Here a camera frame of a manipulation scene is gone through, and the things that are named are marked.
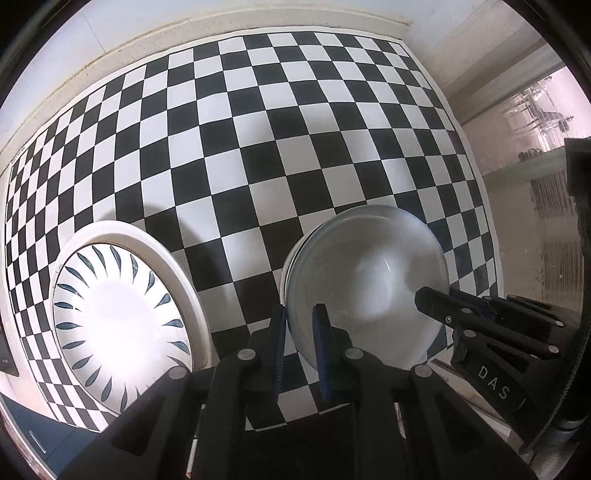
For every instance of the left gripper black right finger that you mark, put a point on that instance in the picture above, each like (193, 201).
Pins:
(408, 424)

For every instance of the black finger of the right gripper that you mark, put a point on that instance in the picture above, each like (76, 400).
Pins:
(442, 307)
(476, 303)

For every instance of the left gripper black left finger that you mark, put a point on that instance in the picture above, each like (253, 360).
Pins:
(188, 423)

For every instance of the plain white bowl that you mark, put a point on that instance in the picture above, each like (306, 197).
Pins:
(365, 265)

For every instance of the white plate grey flower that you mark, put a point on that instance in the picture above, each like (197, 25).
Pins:
(156, 256)

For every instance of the white plate blue leaves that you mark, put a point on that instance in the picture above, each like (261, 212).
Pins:
(117, 326)

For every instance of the black stove top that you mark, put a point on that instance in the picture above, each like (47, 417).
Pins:
(7, 362)

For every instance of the black white checkered mat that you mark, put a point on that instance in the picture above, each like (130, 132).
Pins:
(227, 152)

